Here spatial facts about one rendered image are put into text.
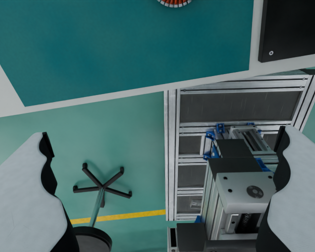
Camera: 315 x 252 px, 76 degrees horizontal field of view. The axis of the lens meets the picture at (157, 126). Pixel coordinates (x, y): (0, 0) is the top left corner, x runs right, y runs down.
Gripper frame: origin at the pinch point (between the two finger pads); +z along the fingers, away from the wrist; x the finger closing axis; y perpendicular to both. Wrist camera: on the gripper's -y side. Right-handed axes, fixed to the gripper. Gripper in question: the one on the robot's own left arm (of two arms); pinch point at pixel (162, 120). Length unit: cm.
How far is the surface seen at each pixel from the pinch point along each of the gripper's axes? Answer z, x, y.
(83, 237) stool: 59, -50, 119
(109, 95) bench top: 40.4, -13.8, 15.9
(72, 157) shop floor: 115, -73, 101
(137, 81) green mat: 40.2, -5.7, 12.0
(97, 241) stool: 59, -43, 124
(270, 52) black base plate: 38.2, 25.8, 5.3
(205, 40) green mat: 40.2, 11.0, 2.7
